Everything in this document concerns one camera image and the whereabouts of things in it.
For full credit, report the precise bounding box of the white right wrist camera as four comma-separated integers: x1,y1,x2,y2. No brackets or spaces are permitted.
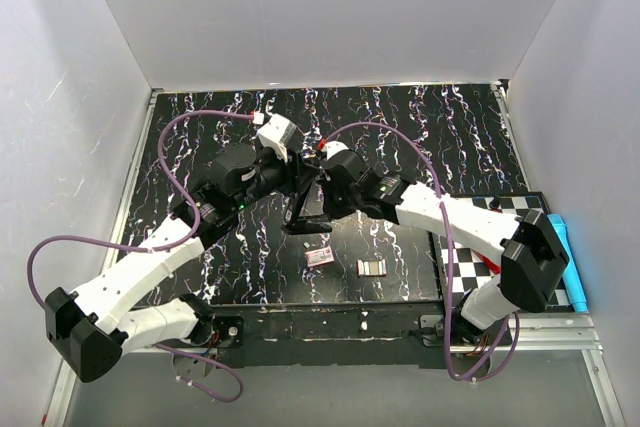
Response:
320,140,349,160

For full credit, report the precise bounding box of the black white checkerboard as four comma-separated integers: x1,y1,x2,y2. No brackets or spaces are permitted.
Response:
433,192,549,305

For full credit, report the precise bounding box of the white red staple box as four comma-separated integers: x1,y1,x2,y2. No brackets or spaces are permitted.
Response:
305,247,334,267

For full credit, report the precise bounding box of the black chess pawn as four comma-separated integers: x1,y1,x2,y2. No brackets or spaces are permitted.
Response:
489,196,501,211

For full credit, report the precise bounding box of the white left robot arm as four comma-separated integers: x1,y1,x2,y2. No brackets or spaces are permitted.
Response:
45,144,319,382

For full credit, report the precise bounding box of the red yellow toy vehicle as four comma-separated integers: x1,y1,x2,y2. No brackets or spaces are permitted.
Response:
481,255,501,275

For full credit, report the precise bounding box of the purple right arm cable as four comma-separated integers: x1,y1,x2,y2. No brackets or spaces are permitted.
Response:
322,121,521,382

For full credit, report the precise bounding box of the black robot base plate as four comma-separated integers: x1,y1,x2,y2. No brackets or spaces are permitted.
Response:
210,301,445,369

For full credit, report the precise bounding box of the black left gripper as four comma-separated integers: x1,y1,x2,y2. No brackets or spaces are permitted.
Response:
233,142,318,211

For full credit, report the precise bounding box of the staple box tray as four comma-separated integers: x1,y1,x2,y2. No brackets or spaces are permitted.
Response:
357,259,387,277

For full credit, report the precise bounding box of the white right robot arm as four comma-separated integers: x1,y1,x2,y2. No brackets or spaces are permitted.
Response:
320,142,569,345

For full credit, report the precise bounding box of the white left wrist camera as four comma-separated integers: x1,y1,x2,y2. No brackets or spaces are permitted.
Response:
257,114,304,164

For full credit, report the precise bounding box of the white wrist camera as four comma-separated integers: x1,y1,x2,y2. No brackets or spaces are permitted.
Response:
320,140,349,160
257,114,304,164

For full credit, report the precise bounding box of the aluminium frame rail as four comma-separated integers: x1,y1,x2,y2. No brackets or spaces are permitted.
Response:
39,88,164,426

